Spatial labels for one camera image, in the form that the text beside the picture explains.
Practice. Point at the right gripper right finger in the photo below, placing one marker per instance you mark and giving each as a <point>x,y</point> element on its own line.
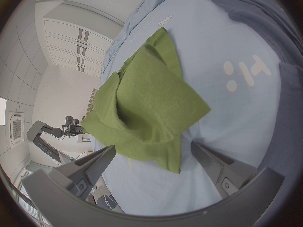
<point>227,174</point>

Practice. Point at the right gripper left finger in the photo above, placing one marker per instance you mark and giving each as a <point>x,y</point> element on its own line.
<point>78,174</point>

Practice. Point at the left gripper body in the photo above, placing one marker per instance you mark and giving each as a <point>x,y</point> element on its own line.
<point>76,130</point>

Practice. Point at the green shorts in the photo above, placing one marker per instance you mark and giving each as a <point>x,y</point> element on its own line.
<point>146,103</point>

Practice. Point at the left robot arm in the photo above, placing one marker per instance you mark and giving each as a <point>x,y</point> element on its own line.
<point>36,130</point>

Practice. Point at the bed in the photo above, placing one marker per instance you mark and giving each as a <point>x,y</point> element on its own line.
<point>213,67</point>

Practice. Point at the dark blue garment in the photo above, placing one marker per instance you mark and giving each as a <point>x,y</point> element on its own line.
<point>272,20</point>

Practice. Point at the white ceiling air conditioner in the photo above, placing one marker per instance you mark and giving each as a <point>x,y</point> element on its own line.
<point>16,129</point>

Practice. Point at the white wardrobe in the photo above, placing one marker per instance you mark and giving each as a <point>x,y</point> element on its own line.
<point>64,44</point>

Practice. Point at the pale blue quilt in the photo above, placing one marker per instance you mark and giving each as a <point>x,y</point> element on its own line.
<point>123,32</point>

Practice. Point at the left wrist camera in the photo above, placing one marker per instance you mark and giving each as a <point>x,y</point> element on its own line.
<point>75,122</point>

